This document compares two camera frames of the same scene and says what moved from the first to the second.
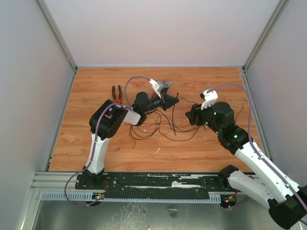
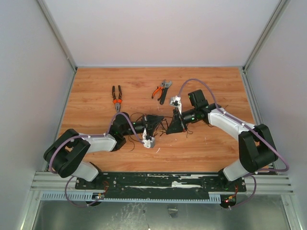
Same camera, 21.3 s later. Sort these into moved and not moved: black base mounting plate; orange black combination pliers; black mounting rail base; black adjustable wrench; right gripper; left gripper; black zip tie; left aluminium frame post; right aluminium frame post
Moved: black zip tie; right gripper; left gripper
Not moved: black mounting rail base; right aluminium frame post; orange black combination pliers; left aluminium frame post; black base mounting plate; black adjustable wrench
